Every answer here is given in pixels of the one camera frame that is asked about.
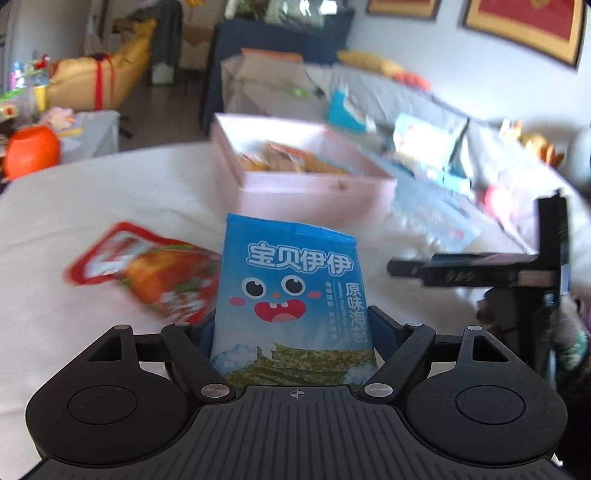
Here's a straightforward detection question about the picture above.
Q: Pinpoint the light blue cardboard sheet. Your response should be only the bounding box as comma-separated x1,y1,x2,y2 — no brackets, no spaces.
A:
359,151,484,253

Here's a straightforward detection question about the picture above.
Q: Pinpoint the orange pumpkin bucket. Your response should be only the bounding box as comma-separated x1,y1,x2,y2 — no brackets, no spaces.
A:
4,125,61,181

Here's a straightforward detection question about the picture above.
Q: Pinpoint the yellow plush toy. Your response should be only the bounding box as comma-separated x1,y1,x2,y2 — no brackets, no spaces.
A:
521,130,567,166

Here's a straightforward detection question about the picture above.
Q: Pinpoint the yellow bean bag sofa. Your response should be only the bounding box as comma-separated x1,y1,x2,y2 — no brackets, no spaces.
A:
47,21,156,112

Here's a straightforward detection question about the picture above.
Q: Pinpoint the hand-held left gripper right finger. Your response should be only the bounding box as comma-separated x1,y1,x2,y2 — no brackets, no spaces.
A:
362,306,513,401

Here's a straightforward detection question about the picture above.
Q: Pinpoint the orange cushion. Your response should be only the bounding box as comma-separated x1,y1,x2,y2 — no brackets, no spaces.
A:
394,71,433,92

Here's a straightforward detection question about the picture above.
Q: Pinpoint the red and white snack packet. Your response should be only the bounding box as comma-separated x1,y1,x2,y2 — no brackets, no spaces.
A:
286,147,352,176

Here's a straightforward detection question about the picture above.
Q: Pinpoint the large framed picture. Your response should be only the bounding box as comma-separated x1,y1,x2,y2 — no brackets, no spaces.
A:
462,0,588,70

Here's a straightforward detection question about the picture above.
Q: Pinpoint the yellow cushion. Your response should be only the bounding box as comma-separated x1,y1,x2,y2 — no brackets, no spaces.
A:
336,50,405,77

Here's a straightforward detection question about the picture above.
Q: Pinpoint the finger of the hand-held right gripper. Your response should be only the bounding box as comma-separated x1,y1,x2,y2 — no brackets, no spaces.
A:
387,252,555,289

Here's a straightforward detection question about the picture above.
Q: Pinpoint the dark hanging jacket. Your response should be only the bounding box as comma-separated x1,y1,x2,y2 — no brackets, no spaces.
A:
151,0,184,71

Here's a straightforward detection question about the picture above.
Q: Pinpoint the large red snack packet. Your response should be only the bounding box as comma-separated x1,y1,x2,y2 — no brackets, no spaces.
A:
64,222,223,325

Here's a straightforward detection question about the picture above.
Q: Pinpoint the pink plush toy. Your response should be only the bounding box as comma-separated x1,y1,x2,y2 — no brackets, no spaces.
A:
38,106,78,131

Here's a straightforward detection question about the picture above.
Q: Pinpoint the dark blue cabinet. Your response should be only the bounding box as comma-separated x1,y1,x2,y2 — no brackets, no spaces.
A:
200,7,355,136

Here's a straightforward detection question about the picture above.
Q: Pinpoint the white woven tablecloth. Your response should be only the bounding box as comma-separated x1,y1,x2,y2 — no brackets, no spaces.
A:
0,140,557,467

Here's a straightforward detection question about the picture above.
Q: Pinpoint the pink cardboard box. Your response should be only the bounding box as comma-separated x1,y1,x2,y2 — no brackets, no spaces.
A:
210,113,398,228

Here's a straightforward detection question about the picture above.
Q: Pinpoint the yellow snack packet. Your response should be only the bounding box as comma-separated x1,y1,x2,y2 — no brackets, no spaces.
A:
235,142,296,173

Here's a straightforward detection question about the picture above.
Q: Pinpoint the colourful toy pile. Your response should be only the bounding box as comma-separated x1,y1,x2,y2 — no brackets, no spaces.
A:
0,54,52,121

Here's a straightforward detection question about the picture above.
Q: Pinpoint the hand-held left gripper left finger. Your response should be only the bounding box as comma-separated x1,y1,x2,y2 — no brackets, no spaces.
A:
83,313,236,402

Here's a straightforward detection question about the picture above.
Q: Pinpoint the blue cartoon-face seaweed packet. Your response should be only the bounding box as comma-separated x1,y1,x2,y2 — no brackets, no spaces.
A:
210,213,378,389

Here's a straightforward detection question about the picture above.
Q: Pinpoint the small framed picture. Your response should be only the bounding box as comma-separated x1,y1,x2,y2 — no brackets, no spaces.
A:
366,0,442,20

